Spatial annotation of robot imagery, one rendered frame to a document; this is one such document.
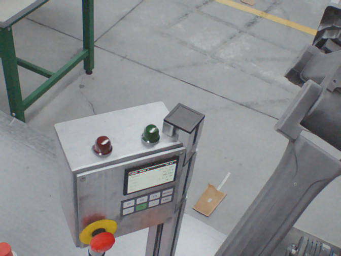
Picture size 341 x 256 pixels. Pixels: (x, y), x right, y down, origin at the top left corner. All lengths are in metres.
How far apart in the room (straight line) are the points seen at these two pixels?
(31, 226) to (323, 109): 0.99
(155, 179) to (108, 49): 2.69
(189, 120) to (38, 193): 0.83
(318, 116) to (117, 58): 2.79
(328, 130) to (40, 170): 1.07
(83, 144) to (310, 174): 0.30
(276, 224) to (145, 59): 2.79
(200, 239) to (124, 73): 1.96
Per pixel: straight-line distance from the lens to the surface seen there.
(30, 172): 1.48
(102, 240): 0.73
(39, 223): 1.37
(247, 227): 0.56
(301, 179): 0.55
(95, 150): 0.64
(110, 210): 0.72
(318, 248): 1.96
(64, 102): 2.93
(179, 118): 0.67
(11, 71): 2.42
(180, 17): 3.77
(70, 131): 0.68
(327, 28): 0.99
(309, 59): 0.89
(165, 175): 0.69
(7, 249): 1.04
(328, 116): 0.54
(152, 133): 0.65
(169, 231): 0.84
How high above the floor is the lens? 1.96
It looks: 44 degrees down
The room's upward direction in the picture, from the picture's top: 9 degrees clockwise
